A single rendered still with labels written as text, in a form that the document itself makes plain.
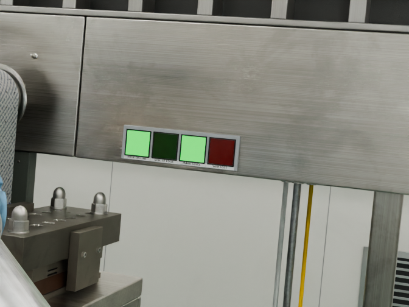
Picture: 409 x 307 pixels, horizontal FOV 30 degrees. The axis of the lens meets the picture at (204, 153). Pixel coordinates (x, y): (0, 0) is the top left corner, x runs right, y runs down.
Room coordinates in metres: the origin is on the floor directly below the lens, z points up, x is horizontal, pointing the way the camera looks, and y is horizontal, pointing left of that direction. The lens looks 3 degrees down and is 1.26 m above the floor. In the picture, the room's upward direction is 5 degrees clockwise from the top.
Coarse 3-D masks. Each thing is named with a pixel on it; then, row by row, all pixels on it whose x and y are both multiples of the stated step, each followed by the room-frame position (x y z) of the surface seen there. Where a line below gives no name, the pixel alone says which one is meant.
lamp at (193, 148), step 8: (184, 136) 1.54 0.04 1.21; (192, 136) 1.54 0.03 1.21; (184, 144) 1.54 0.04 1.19; (192, 144) 1.53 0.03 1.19; (200, 144) 1.53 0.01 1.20; (184, 152) 1.54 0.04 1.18; (192, 152) 1.53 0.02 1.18; (200, 152) 1.53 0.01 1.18; (184, 160) 1.54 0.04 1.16; (192, 160) 1.53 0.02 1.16; (200, 160) 1.53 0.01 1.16
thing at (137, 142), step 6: (132, 132) 1.57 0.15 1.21; (138, 132) 1.57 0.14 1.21; (144, 132) 1.57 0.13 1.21; (132, 138) 1.57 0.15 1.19; (138, 138) 1.57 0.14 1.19; (144, 138) 1.57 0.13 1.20; (132, 144) 1.57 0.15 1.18; (138, 144) 1.57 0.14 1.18; (144, 144) 1.56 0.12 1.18; (126, 150) 1.58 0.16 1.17; (132, 150) 1.57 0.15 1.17; (138, 150) 1.57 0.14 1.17; (144, 150) 1.56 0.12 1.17
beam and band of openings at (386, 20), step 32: (0, 0) 1.77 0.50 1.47; (32, 0) 1.74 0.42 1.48; (64, 0) 1.64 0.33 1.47; (96, 0) 1.70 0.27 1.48; (128, 0) 1.60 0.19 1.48; (160, 0) 1.65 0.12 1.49; (192, 0) 1.63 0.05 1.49; (224, 0) 1.61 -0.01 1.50; (256, 0) 1.59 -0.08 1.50; (288, 0) 1.51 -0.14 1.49; (320, 0) 1.55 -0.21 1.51; (352, 0) 1.46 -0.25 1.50; (384, 0) 1.52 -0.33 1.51
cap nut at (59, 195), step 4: (56, 188) 1.62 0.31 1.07; (60, 188) 1.61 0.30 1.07; (56, 192) 1.61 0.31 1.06; (60, 192) 1.61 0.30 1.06; (64, 192) 1.62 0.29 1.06; (56, 196) 1.61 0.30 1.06; (60, 196) 1.61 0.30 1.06; (64, 196) 1.61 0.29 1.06; (52, 200) 1.61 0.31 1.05; (56, 200) 1.60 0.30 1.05; (60, 200) 1.61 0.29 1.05; (64, 200) 1.61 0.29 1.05; (52, 204) 1.61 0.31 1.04; (56, 204) 1.60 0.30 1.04; (60, 204) 1.61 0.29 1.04; (64, 204) 1.61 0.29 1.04; (56, 208) 1.60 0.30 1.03; (60, 208) 1.60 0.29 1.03; (64, 208) 1.61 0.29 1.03
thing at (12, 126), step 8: (0, 128) 1.51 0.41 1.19; (8, 128) 1.53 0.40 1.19; (0, 136) 1.51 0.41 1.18; (8, 136) 1.54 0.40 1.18; (0, 144) 1.51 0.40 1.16; (8, 144) 1.54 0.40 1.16; (0, 152) 1.51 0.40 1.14; (8, 152) 1.54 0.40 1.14; (0, 160) 1.51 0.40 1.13; (8, 160) 1.54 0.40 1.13; (0, 168) 1.52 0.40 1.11; (8, 168) 1.54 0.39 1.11; (8, 176) 1.55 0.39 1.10; (8, 184) 1.55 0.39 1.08; (8, 192) 1.55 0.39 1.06; (8, 200) 1.55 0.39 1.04
